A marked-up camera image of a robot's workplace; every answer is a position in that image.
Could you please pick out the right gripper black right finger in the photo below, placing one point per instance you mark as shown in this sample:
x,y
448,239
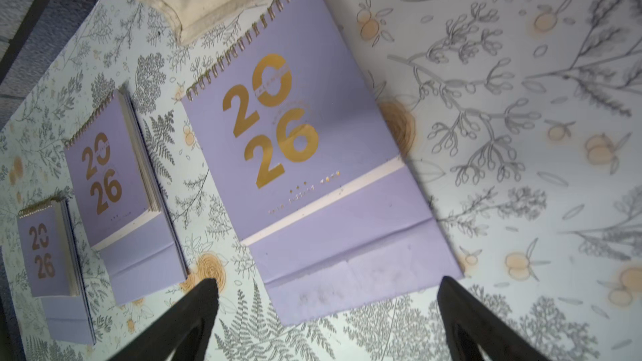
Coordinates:
x,y
473,330

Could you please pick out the purple 2026 calendar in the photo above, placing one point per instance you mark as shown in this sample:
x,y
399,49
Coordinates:
x,y
53,269
308,171
120,202

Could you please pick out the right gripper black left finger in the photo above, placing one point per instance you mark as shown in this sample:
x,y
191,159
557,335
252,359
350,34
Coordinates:
x,y
181,333

